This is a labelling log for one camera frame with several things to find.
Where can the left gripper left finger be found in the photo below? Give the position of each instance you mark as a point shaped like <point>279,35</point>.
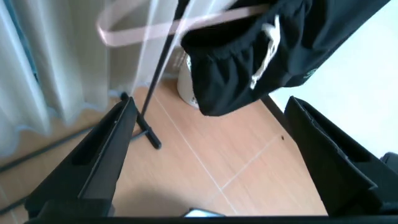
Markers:
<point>93,174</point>

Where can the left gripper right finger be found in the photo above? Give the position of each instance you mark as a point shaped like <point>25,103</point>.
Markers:
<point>335,174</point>

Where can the black shorts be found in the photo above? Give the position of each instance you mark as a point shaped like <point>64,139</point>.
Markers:
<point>230,77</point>

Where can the pink clothes hanger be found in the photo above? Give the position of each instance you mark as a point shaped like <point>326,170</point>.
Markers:
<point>140,34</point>

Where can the black clothes rack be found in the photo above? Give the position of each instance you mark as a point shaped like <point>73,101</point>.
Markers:
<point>154,141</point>

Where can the white laundry basket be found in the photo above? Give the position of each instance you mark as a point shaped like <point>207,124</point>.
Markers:
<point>185,87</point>

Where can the beige curtain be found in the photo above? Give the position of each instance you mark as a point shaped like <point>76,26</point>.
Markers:
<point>12,93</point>
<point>71,62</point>

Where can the window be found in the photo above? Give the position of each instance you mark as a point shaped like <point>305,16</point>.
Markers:
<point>21,40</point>

